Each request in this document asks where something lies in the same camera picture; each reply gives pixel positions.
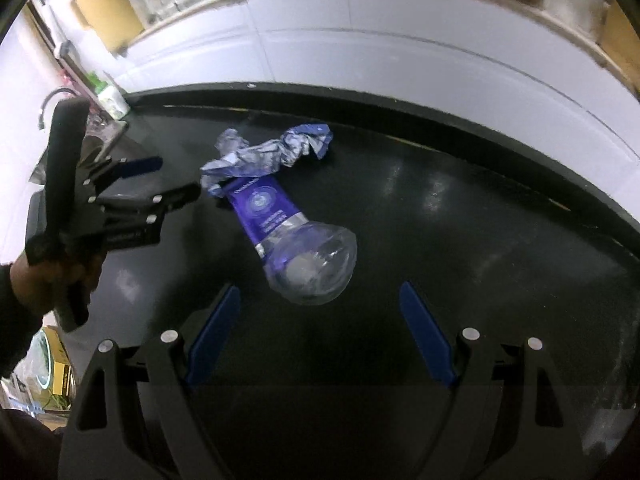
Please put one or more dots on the cardboard box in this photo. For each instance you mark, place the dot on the cardboard box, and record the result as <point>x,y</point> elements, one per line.
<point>620,45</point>

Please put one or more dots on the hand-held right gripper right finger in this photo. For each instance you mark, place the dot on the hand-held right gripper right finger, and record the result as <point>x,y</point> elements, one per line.
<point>425,331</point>

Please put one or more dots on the person's left hand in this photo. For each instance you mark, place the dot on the person's left hand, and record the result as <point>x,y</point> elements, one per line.
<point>45,280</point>

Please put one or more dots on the clear plastic container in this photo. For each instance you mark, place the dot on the clear plastic container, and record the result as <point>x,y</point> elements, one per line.
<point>575,7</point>

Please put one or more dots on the steel sink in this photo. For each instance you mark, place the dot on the steel sink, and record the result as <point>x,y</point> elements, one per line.
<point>102,142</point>

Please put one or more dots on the white soap bottle green cap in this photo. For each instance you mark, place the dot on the white soap bottle green cap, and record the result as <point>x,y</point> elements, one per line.
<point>111,100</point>

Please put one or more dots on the steel faucet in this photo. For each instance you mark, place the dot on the steel faucet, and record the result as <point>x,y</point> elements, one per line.
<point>55,95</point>

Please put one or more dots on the person's left forearm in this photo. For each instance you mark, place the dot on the person's left forearm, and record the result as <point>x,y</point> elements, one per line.
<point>17,330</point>

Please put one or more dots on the blue white wrapper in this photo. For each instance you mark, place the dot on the blue white wrapper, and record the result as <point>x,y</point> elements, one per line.
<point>260,156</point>

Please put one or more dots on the yellow carton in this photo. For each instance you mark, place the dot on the yellow carton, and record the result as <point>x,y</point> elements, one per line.
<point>59,365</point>

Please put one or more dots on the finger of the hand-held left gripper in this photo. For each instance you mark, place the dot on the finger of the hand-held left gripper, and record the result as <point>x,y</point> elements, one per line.
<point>142,165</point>
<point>175,196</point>

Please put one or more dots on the clear bottle with purple label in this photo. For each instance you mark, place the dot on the clear bottle with purple label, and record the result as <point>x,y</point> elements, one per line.
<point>310,260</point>

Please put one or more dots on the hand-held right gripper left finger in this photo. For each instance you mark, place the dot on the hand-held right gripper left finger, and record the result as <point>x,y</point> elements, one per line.
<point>215,331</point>

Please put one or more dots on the yellow plastic jug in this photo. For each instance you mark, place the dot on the yellow plastic jug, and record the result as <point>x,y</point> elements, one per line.
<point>102,5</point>

